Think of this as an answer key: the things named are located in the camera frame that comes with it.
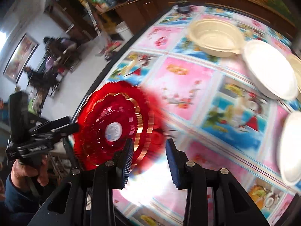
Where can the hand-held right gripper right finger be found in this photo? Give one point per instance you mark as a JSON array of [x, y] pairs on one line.
[[173, 167]]

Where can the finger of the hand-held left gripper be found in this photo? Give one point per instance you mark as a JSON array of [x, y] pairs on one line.
[[67, 130], [54, 124]]

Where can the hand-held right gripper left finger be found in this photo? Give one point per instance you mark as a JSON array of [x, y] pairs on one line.
[[125, 163]]

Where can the red scalloped plate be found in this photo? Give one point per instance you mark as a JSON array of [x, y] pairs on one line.
[[112, 113]]

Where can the cream bowl with tab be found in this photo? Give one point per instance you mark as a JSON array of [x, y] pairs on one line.
[[215, 36]]

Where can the person's left forearm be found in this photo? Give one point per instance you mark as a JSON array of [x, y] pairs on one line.
[[16, 200]]

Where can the person's left hand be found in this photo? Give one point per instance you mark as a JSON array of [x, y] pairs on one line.
[[22, 171]]

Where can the black-framed table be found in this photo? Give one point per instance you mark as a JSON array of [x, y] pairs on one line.
[[101, 81]]

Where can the fruit and flower printed tablecloth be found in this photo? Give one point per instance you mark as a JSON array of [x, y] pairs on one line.
[[188, 87]]

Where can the white bucket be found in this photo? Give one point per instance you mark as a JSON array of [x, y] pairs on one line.
[[123, 30]]

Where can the white round plate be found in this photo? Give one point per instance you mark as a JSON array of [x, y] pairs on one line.
[[290, 148], [270, 69]]

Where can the brown wooden cabinet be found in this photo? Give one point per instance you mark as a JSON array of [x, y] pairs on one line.
[[145, 7]]

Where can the small black device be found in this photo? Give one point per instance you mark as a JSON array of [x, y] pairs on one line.
[[183, 7]]

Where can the framed wall poster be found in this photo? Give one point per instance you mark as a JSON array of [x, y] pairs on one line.
[[20, 58]]

